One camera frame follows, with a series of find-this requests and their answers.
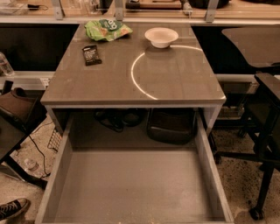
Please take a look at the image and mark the grey top drawer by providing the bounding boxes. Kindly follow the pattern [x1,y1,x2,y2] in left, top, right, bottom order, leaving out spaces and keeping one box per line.
[35,113,235,224]

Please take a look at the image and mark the grey drawer cabinet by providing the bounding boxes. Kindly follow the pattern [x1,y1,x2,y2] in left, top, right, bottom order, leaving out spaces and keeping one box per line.
[41,23,226,130]

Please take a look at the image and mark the black bag under cabinet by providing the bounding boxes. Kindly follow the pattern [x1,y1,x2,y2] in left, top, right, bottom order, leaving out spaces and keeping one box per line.
[146,108,197,144]

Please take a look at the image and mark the white paper bowl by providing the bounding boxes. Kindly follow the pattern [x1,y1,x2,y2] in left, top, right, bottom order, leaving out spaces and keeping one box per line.
[144,27,179,48]

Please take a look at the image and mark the black snack bar wrapper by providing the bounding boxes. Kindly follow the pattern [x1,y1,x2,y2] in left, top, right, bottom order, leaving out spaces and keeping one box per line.
[82,45,102,66]

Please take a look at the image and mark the green chip bag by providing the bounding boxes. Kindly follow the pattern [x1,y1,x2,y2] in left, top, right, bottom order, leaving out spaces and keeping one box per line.
[84,19,133,41]

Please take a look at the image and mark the clear plastic water bottle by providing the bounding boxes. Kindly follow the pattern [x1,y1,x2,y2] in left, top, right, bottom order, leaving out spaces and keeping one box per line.
[24,158,43,179]

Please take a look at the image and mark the brown bag on left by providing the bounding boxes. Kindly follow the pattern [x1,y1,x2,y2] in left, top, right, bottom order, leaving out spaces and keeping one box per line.
[0,87,46,131]

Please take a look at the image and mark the black side table left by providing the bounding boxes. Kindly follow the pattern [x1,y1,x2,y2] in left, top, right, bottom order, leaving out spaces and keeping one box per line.
[0,117,47,189]

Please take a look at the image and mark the black office chair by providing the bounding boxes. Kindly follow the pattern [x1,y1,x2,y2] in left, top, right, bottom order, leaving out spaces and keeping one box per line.
[214,25,280,221]

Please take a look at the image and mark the plastic bottle on shelf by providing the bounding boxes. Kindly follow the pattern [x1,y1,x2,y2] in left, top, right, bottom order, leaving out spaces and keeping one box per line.
[0,52,14,76]

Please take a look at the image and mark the black white sneaker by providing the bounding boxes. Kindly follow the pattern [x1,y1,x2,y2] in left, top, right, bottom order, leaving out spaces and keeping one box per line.
[0,198,29,221]

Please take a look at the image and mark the black wire basket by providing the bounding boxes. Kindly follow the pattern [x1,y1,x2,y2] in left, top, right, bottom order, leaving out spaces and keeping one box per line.
[47,129,62,151]

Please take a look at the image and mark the black floor cable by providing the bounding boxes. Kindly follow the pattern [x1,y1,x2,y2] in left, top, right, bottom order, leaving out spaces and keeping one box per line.
[27,134,51,179]

